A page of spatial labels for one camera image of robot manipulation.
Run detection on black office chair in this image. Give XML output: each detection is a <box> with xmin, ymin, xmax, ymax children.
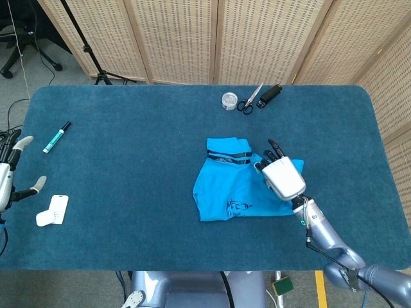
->
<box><xmin>0</xmin><ymin>0</ymin><xmax>64</xmax><ymax>80</ymax></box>

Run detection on wicker folding screen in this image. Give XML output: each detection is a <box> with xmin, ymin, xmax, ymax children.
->
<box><xmin>37</xmin><ymin>0</ymin><xmax>411</xmax><ymax>304</ymax></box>

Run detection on black-handled scissors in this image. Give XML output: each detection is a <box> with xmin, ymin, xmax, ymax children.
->
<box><xmin>236</xmin><ymin>82</ymin><xmax>265</xmax><ymax>116</ymax></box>

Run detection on green marker pen black cap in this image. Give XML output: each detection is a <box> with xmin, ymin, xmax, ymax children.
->
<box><xmin>42</xmin><ymin>121</ymin><xmax>73</xmax><ymax>154</ymax></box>

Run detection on blue Carolina Panthers T-shirt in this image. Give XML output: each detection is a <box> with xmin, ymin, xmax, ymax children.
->
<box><xmin>191</xmin><ymin>137</ymin><xmax>306</xmax><ymax>223</ymax></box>

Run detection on black floor cables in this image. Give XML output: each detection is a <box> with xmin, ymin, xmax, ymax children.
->
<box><xmin>0</xmin><ymin>98</ymin><xmax>31</xmax><ymax>139</ymax></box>

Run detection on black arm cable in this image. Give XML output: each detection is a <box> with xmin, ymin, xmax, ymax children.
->
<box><xmin>304</xmin><ymin>237</ymin><xmax>401</xmax><ymax>308</ymax></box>

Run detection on black tripod stand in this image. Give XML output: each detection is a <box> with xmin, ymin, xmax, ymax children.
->
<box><xmin>59</xmin><ymin>0</ymin><xmax>137</xmax><ymax>86</ymax></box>

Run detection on white perforated bracket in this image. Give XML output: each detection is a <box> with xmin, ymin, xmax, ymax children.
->
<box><xmin>121</xmin><ymin>290</ymin><xmax>146</xmax><ymax>308</ymax></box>

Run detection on blue cable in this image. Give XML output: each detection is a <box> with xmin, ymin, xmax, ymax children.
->
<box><xmin>115</xmin><ymin>271</ymin><xmax>127</xmax><ymax>298</ymax></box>

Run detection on white earbuds case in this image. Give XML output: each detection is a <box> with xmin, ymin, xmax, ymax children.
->
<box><xmin>35</xmin><ymin>210</ymin><xmax>55</xmax><ymax>227</ymax></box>

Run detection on silver metal post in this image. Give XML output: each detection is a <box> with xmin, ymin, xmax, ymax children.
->
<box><xmin>274</xmin><ymin>271</ymin><xmax>286</xmax><ymax>308</ymax></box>

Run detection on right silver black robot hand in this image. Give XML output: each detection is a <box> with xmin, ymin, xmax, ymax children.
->
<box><xmin>254</xmin><ymin>139</ymin><xmax>306</xmax><ymax>202</ymax></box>

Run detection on blue-grey robot torso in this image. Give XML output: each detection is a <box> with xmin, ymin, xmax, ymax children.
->
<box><xmin>130</xmin><ymin>271</ymin><xmax>267</xmax><ymax>308</ymax></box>

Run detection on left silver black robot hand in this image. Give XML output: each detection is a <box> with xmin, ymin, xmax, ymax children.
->
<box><xmin>0</xmin><ymin>129</ymin><xmax>48</xmax><ymax>212</ymax></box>

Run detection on thin white hanging cord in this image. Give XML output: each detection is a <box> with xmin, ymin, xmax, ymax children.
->
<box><xmin>6</xmin><ymin>0</ymin><xmax>31</xmax><ymax>100</ymax></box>

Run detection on black stapler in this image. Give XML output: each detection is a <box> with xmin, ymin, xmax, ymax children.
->
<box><xmin>256</xmin><ymin>83</ymin><xmax>283</xmax><ymax>110</ymax></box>

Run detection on clear round plastic jar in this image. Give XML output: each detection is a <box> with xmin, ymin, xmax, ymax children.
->
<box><xmin>220</xmin><ymin>92</ymin><xmax>239</xmax><ymax>112</ymax></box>

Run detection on green sponge block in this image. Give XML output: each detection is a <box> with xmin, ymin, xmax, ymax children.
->
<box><xmin>271</xmin><ymin>276</ymin><xmax>295</xmax><ymax>296</ymax></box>

